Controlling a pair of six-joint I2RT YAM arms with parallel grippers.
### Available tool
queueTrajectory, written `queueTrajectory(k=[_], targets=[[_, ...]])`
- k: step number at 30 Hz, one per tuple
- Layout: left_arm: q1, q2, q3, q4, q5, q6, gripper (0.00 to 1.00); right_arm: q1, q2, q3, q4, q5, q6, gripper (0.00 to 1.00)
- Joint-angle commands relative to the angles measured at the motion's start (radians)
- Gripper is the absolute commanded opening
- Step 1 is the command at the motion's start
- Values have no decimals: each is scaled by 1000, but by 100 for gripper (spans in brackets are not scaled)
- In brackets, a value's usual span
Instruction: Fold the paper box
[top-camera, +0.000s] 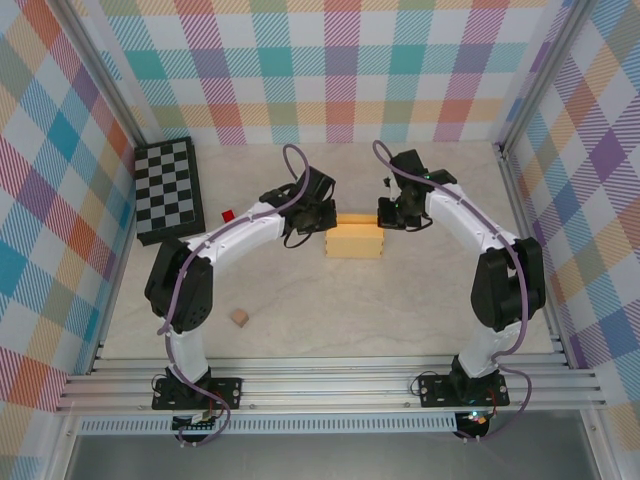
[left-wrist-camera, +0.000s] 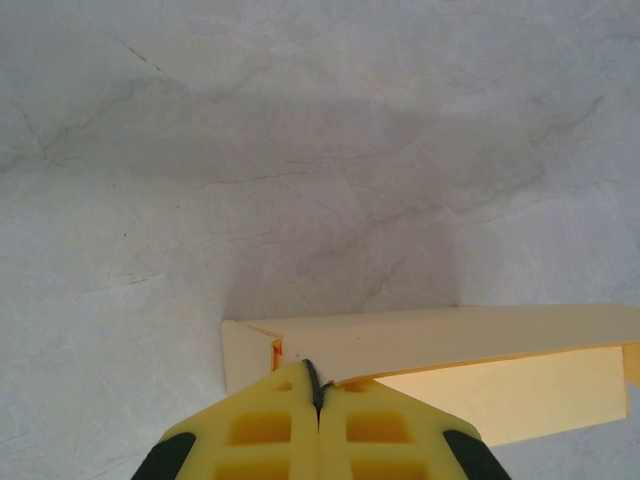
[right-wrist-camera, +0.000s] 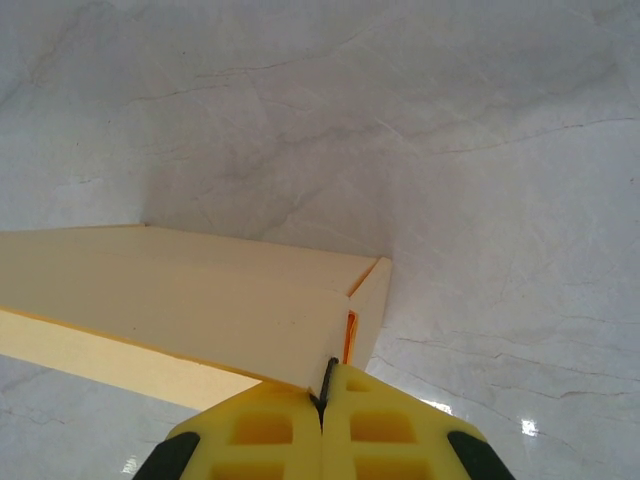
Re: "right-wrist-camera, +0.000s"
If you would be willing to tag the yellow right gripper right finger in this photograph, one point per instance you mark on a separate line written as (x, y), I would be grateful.
(340, 450)

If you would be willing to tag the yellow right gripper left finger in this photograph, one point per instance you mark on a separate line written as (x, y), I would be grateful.
(300, 450)

